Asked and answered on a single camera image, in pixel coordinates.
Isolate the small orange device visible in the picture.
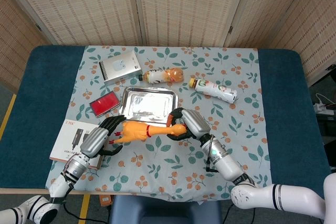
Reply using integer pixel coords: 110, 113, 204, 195
99, 195, 114, 207

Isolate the blue padded chair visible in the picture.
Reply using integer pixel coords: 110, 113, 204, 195
109, 195, 223, 224

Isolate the orange juice bottle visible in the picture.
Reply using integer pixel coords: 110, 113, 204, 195
138, 67, 184, 85

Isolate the orange rubber toy chicken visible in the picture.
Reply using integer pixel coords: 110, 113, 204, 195
109, 120, 187, 145

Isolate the white power strip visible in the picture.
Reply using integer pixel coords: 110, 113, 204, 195
313, 103, 335, 116

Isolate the white bottle yellow cap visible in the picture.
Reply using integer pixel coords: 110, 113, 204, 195
189, 78, 238, 103

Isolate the rectangular metal tray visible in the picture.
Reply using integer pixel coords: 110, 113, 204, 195
119, 86, 179, 127

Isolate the dark blue table cover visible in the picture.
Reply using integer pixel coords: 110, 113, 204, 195
0, 45, 332, 196

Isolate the woven bamboo folding screen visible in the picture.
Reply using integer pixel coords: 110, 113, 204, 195
0, 0, 336, 93

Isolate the white cable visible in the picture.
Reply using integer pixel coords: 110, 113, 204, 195
314, 92, 332, 104

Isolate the silver earbuds box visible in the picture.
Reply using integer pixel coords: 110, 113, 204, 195
98, 50, 143, 86

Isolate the white USB cable box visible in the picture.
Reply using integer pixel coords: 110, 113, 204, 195
49, 119, 104, 169

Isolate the floral leaf print tablecloth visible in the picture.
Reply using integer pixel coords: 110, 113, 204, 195
45, 45, 272, 204

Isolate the black floor cable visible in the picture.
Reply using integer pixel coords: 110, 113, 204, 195
62, 202, 110, 224

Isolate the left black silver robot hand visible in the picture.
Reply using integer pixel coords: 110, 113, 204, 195
79, 115, 127, 159

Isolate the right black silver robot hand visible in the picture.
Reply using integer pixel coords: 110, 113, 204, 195
166, 108, 212, 142

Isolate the red flat case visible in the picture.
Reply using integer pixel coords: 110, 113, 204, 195
89, 91, 121, 118

